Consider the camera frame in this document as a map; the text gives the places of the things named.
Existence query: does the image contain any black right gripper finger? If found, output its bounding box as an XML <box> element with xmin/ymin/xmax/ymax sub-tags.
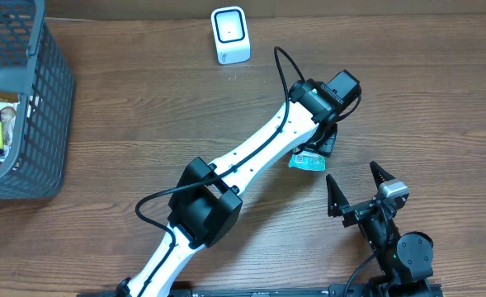
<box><xmin>326</xmin><ymin>174</ymin><xmax>349</xmax><ymax>217</ymax></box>
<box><xmin>370</xmin><ymin>161</ymin><xmax>395</xmax><ymax>188</ymax></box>

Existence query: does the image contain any teal plastic packet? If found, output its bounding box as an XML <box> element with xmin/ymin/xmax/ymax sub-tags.
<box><xmin>288</xmin><ymin>151</ymin><xmax>326</xmax><ymax>172</ymax></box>

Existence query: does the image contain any beige snack pouch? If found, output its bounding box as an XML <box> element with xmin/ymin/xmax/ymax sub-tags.
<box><xmin>0</xmin><ymin>90</ymin><xmax>20</xmax><ymax>145</ymax></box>

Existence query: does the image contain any grey plastic mesh basket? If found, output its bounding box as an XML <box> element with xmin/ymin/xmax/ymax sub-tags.
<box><xmin>0</xmin><ymin>0</ymin><xmax>76</xmax><ymax>200</ymax></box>

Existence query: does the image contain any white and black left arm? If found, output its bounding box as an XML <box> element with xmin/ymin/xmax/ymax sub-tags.
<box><xmin>116</xmin><ymin>70</ymin><xmax>361</xmax><ymax>296</ymax></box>

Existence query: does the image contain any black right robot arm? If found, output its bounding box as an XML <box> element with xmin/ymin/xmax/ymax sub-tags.
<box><xmin>326</xmin><ymin>161</ymin><xmax>443</xmax><ymax>296</ymax></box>

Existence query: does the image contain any white barcode scanner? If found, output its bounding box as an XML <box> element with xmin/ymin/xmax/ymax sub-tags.
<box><xmin>210</xmin><ymin>6</ymin><xmax>251</xmax><ymax>65</ymax></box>

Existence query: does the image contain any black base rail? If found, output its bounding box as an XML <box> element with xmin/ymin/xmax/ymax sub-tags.
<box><xmin>77</xmin><ymin>284</ymin><xmax>444</xmax><ymax>297</ymax></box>

